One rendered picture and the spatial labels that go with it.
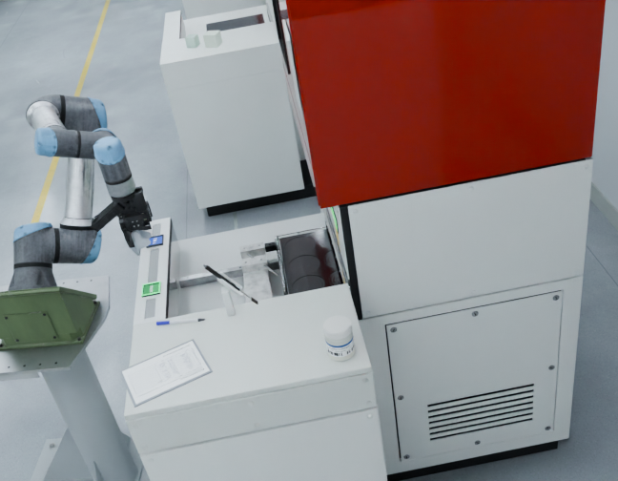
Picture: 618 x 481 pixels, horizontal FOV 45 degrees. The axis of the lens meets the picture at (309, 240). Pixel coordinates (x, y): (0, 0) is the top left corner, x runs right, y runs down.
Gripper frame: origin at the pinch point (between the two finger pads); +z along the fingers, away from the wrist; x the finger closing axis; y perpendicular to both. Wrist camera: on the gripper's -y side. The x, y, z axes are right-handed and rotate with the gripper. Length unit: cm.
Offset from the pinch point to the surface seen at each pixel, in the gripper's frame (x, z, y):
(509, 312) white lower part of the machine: -15, 37, 106
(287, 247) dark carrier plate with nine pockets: 17, 21, 43
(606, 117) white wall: 130, 60, 207
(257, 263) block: 10.4, 20.0, 33.0
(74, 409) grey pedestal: 5, 62, -39
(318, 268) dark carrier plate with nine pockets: 3, 21, 51
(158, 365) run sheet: -34.8, 13.7, 4.6
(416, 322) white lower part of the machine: -15, 34, 77
